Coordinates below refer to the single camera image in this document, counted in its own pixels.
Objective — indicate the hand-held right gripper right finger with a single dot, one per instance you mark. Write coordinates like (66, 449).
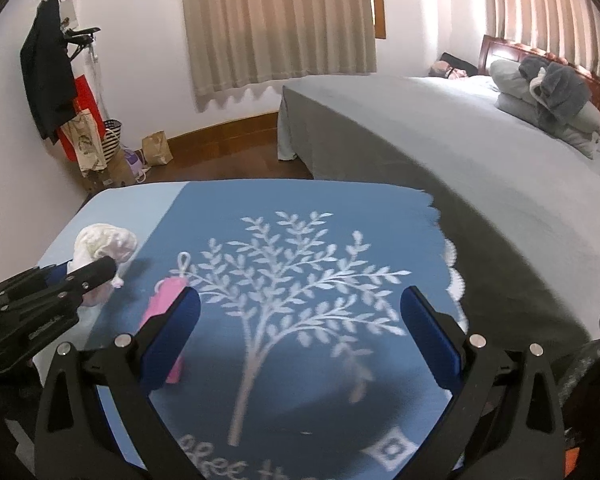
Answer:
(430, 340)

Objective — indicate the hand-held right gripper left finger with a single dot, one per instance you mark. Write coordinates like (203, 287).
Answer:
(172, 340)

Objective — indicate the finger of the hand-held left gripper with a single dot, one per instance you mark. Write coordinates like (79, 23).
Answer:
(55, 272)
(97, 269)

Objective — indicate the white tissue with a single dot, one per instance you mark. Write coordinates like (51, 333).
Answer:
(105, 240)

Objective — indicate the cardboard box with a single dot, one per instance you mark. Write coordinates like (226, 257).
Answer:
(115, 175)

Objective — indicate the beige printed tote bag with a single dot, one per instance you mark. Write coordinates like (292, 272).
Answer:
(87, 145)

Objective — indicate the striped bag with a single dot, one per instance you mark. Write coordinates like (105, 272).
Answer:
(112, 140)

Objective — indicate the brown paper bag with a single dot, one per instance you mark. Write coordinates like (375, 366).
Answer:
(156, 150)

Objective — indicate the blue leaf-print blanket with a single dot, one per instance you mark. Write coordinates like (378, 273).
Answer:
(305, 210)

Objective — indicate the grey bed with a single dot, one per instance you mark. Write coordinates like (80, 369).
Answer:
(430, 150)

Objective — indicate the dark jacket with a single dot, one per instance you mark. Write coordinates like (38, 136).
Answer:
(45, 75)

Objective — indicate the black pillow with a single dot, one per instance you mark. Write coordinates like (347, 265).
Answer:
(462, 61)

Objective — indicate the dark grey towel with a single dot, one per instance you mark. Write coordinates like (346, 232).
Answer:
(560, 90)

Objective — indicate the wooden headboard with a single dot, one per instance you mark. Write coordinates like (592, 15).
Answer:
(500, 50)

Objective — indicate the beige curtain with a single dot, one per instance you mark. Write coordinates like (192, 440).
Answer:
(275, 25)
(545, 5)

